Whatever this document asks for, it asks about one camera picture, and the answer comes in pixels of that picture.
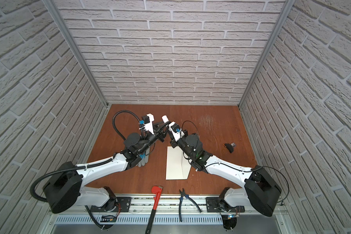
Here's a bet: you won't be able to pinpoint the blue handled pliers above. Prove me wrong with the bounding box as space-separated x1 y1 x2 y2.
178 188 202 222

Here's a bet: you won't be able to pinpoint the cream envelope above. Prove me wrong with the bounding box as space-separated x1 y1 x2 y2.
166 146 191 180

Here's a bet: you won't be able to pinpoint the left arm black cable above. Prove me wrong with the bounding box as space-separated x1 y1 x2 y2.
29 110 141 229

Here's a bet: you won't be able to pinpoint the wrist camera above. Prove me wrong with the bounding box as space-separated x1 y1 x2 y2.
169 122 185 141
139 114 154 135

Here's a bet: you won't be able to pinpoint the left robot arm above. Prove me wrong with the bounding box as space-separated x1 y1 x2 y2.
43 121 170 214

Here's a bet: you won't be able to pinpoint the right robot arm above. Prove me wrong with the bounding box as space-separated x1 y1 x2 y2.
168 126 282 217

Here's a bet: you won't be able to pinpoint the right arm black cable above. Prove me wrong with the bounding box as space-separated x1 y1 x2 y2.
181 120 290 204

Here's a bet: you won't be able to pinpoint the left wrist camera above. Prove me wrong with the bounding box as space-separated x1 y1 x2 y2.
139 114 154 135

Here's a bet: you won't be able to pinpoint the red pipe wrench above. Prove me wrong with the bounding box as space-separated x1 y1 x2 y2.
145 186 163 234

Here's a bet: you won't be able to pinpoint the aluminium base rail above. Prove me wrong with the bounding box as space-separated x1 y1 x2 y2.
37 194 295 234

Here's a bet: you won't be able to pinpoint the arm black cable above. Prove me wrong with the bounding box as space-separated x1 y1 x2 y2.
29 110 141 229
181 120 290 204

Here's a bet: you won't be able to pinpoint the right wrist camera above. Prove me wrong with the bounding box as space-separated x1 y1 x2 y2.
169 122 185 141

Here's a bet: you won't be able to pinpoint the small black orange object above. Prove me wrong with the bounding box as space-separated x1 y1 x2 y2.
224 142 236 153

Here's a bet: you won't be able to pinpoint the blue grey work glove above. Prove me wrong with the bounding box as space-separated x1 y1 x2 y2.
137 152 150 167

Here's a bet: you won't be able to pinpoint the white glue stick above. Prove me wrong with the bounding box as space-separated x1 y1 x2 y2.
162 115 170 125

